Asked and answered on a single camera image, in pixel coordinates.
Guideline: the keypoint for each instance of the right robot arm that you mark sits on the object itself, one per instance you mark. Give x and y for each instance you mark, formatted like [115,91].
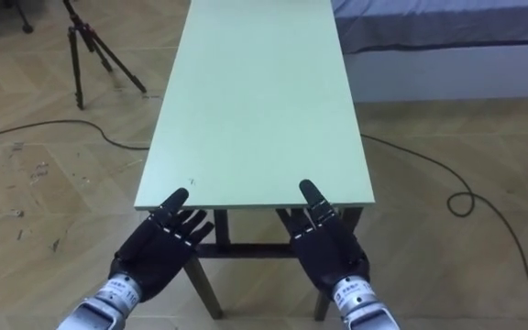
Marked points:
[360,307]

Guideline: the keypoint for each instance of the black camera tripod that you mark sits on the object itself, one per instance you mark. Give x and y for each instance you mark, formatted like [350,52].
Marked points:
[91,46]

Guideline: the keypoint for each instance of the pale green top table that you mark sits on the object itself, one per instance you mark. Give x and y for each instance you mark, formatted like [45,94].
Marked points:
[255,114]

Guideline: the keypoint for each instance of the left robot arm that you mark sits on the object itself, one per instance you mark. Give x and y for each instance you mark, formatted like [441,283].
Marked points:
[103,304]

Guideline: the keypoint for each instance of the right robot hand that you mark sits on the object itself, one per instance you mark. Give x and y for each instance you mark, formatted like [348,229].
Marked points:
[330,256]

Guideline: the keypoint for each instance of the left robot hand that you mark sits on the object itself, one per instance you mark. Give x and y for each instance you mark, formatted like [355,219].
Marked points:
[154,256]

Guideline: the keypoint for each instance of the grey bed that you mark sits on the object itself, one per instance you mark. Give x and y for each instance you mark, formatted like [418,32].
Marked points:
[447,46]

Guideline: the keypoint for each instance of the black tripod leg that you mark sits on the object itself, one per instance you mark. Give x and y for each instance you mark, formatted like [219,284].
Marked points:
[22,16]

